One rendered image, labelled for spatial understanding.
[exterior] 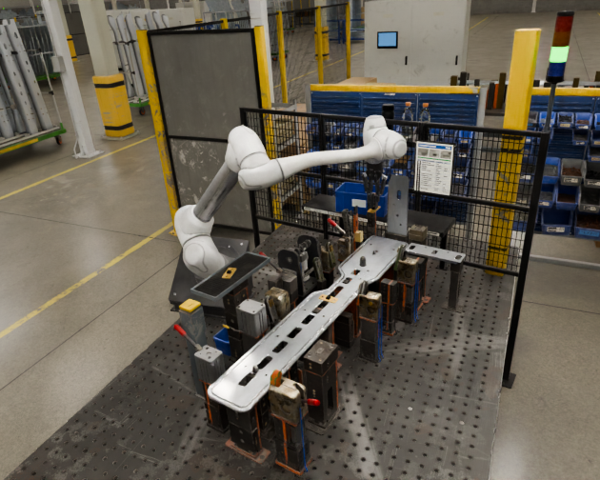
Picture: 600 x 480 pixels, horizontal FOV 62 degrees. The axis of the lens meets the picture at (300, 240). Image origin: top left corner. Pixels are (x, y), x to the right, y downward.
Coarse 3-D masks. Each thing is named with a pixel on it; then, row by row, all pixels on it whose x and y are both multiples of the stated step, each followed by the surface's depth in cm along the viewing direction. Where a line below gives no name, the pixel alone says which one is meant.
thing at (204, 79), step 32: (160, 32) 430; (192, 32) 416; (224, 32) 403; (256, 32) 389; (160, 64) 445; (192, 64) 430; (224, 64) 416; (256, 64) 403; (160, 96) 459; (192, 96) 444; (224, 96) 430; (256, 96) 417; (160, 128) 473; (192, 128) 460; (224, 128) 445; (256, 128) 431; (192, 160) 477; (224, 160) 461; (192, 192) 495; (256, 192) 463; (224, 224) 498
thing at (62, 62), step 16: (48, 0) 713; (48, 16) 725; (64, 32) 743; (64, 48) 747; (64, 64) 751; (64, 80) 766; (80, 96) 785; (80, 112) 789; (80, 128) 796; (80, 144) 812
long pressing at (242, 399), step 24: (384, 240) 266; (384, 264) 244; (336, 312) 210; (264, 336) 197; (312, 336) 196; (240, 360) 185; (288, 360) 184; (216, 384) 175; (264, 384) 174; (240, 408) 165
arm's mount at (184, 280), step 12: (216, 240) 273; (228, 240) 271; (240, 240) 269; (180, 252) 276; (228, 252) 268; (240, 252) 266; (180, 264) 274; (180, 276) 271; (192, 276) 269; (180, 288) 269; (180, 300) 266; (204, 300) 263; (204, 312) 265; (216, 312) 262
